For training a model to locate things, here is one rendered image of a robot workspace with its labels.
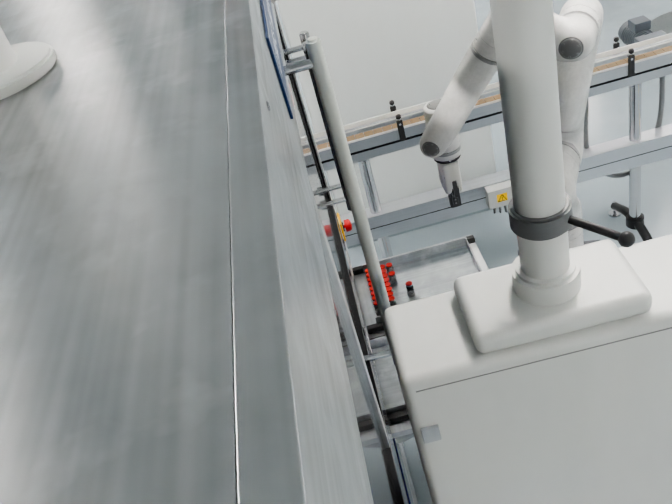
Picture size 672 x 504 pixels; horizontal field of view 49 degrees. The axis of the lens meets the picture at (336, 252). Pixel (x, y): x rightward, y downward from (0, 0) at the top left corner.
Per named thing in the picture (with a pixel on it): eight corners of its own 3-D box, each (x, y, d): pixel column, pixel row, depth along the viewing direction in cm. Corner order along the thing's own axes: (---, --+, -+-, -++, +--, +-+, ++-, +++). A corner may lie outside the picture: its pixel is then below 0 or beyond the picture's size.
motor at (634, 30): (644, 69, 308) (645, 38, 300) (615, 45, 331) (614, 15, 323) (673, 61, 307) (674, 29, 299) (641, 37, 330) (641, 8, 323)
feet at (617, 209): (651, 273, 332) (652, 248, 324) (604, 213, 372) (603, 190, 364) (669, 268, 332) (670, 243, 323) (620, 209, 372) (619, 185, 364)
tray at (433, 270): (377, 326, 217) (375, 318, 215) (363, 273, 238) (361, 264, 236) (491, 296, 216) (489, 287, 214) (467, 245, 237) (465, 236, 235)
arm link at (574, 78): (527, 190, 201) (538, 157, 213) (573, 198, 198) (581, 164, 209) (550, 12, 169) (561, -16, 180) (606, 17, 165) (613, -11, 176)
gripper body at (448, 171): (429, 147, 214) (435, 180, 220) (437, 164, 205) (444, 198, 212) (454, 140, 213) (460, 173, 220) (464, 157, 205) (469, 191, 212)
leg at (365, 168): (389, 300, 348) (352, 161, 303) (385, 288, 355) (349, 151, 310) (407, 295, 348) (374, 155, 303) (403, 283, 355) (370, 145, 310)
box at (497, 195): (489, 210, 320) (487, 193, 315) (486, 204, 324) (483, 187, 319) (516, 202, 320) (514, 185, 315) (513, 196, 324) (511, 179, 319)
